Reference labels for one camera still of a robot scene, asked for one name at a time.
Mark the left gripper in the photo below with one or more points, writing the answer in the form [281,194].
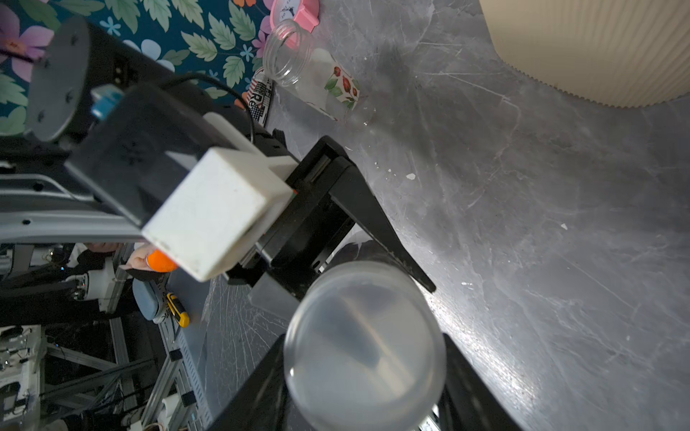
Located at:
[330,195]

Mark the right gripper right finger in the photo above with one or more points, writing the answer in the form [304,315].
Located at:
[466,402]

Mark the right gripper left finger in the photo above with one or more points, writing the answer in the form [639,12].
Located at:
[261,403]

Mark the clear jar with flower tea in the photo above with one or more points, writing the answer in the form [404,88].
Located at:
[299,63]

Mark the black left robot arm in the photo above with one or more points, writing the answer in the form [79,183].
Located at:
[117,148]

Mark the yellow utility knife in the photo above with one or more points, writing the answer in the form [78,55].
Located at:
[178,310]

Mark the orange fish plush toy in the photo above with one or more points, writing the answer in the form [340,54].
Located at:
[149,258]

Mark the pink alarm clock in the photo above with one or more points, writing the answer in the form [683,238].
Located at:
[303,12]

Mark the cream ribbed trash bin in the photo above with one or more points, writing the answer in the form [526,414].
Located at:
[623,54]

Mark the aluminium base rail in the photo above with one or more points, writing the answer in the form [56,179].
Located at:
[232,329]

